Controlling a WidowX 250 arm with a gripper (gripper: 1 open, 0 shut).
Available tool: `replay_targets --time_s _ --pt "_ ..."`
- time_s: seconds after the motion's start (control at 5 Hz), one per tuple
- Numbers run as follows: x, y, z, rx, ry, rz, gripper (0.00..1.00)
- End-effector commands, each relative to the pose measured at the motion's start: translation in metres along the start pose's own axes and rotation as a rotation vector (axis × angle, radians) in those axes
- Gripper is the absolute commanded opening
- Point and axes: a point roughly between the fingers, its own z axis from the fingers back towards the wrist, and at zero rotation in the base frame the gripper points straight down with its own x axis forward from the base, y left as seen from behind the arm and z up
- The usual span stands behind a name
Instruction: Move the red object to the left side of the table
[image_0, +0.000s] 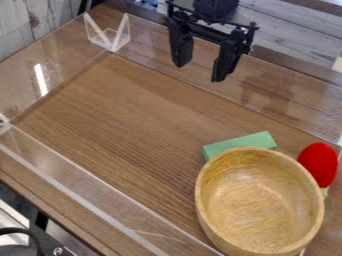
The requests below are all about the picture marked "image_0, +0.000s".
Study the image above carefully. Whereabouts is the clear acrylic corner bracket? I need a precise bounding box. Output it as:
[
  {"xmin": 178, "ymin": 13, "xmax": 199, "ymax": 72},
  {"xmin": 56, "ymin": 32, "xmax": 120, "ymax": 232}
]
[{"xmin": 83, "ymin": 13, "xmax": 131, "ymax": 52}]

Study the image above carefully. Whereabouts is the black cable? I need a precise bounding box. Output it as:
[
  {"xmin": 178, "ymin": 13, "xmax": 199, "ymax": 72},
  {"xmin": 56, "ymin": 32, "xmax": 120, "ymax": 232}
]
[{"xmin": 0, "ymin": 227, "xmax": 45, "ymax": 256}]

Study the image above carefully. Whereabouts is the wooden oval bowl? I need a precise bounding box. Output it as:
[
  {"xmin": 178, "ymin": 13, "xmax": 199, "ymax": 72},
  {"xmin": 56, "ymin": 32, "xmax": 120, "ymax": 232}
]
[{"xmin": 195, "ymin": 146, "xmax": 325, "ymax": 256}]

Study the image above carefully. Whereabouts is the red plush strawberry toy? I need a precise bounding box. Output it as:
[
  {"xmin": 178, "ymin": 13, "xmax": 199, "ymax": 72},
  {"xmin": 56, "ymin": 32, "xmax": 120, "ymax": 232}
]
[{"xmin": 297, "ymin": 142, "xmax": 339, "ymax": 197}]

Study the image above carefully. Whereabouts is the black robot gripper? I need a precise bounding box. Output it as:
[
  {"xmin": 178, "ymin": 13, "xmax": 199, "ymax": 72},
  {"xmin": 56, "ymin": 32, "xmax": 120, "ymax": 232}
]
[{"xmin": 166, "ymin": 0, "xmax": 259, "ymax": 82}]

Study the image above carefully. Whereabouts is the black metal table frame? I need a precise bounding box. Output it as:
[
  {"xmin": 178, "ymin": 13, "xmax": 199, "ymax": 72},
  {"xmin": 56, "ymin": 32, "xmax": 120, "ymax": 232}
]
[{"xmin": 29, "ymin": 211, "xmax": 94, "ymax": 256}]

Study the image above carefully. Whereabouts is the green foam block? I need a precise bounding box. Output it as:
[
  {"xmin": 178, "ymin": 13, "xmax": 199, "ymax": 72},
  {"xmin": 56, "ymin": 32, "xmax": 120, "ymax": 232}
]
[{"xmin": 202, "ymin": 131, "xmax": 278, "ymax": 161}]

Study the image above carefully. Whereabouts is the clear acrylic tray wall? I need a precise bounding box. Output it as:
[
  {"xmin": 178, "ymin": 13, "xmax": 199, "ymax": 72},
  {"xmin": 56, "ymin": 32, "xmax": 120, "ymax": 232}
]
[{"xmin": 0, "ymin": 114, "xmax": 223, "ymax": 256}]

